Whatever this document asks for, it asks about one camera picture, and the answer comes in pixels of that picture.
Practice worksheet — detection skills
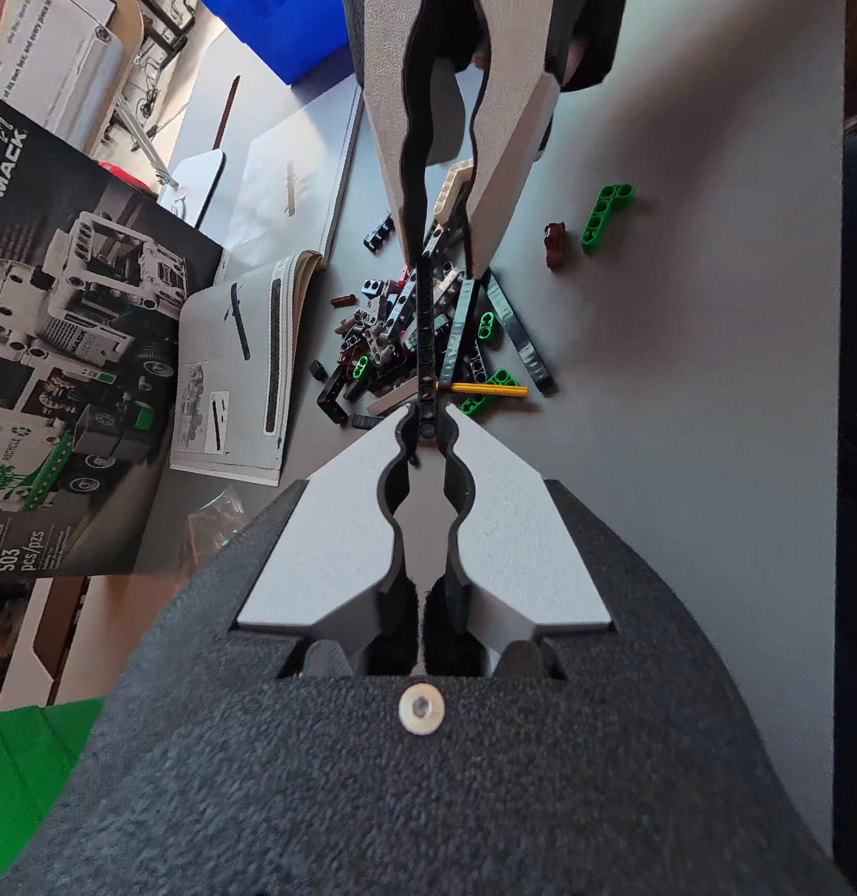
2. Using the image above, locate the clear plastic bag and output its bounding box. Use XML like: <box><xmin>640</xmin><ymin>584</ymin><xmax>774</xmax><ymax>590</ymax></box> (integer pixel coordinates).
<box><xmin>189</xmin><ymin>486</ymin><xmax>251</xmax><ymax>557</ymax></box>

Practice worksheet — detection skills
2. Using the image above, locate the long black lego beam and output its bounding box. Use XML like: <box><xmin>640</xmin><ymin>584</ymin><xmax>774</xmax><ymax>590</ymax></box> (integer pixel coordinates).
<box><xmin>414</xmin><ymin>253</ymin><xmax>442</xmax><ymax>452</ymax></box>

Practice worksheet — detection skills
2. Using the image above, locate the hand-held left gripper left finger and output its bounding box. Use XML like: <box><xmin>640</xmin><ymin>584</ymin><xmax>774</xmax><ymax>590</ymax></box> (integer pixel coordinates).
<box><xmin>236</xmin><ymin>405</ymin><xmax>419</xmax><ymax>679</ymax></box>

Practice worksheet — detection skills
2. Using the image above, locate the green plastic bin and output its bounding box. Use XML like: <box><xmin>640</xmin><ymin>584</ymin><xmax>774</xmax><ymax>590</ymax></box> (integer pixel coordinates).
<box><xmin>0</xmin><ymin>698</ymin><xmax>109</xmax><ymax>896</ymax></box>

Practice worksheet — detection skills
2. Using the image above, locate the yellow lego axle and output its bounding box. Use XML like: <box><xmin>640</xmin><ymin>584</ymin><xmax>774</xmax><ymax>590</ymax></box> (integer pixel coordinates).
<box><xmin>436</xmin><ymin>381</ymin><xmax>530</xmax><ymax>399</ymax></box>

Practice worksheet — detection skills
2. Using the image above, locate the green angled lego beam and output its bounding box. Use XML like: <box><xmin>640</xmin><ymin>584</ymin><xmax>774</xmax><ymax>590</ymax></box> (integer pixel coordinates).
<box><xmin>580</xmin><ymin>182</ymin><xmax>637</xmax><ymax>256</ymax></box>

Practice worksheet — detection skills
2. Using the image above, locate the lego instruction booklet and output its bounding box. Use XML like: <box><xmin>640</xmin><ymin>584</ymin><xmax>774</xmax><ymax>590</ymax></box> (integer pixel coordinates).
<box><xmin>169</xmin><ymin>251</ymin><xmax>326</xmax><ymax>486</ymax></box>

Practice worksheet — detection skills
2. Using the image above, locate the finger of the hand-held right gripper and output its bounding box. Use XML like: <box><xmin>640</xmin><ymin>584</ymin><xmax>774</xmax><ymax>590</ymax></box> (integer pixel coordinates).
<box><xmin>363</xmin><ymin>0</ymin><xmax>435</xmax><ymax>266</ymax></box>
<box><xmin>461</xmin><ymin>0</ymin><xmax>564</xmax><ymax>281</ymax></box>

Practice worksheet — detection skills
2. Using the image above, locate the lego truck set box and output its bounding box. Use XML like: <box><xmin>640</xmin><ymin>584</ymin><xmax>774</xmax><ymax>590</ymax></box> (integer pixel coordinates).
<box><xmin>0</xmin><ymin>87</ymin><xmax>226</xmax><ymax>578</ymax></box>

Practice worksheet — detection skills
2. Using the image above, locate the pile of lego pieces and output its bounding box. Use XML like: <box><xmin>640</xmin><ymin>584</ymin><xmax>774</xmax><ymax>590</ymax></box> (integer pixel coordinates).
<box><xmin>316</xmin><ymin>160</ymin><xmax>557</xmax><ymax>429</ymax></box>

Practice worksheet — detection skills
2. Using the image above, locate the white paper bag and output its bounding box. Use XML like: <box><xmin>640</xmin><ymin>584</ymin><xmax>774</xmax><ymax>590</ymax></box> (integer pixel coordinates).
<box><xmin>222</xmin><ymin>70</ymin><xmax>365</xmax><ymax>270</ymax></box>

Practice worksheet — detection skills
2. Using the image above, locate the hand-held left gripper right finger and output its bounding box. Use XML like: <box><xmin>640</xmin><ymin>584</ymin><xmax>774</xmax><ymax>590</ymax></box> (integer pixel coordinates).
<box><xmin>434</xmin><ymin>405</ymin><xmax>616</xmax><ymax>676</ymax></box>

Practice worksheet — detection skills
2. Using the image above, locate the blue plastic bin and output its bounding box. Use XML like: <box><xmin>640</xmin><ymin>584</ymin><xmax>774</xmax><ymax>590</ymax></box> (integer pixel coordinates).
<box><xmin>203</xmin><ymin>0</ymin><xmax>359</xmax><ymax>86</ymax></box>

